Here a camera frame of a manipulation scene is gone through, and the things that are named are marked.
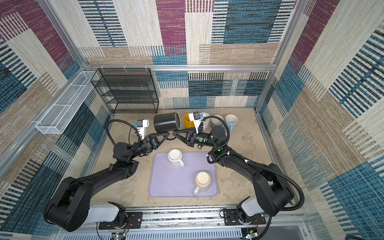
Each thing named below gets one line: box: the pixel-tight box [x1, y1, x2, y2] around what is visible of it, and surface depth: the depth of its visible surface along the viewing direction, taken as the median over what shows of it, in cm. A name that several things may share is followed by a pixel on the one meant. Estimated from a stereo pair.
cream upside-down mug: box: [193, 171, 212, 197], surface depth 79 cm
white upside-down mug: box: [167, 148, 185, 167], surface depth 89 cm
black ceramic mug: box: [153, 112, 181, 140], surface depth 66 cm
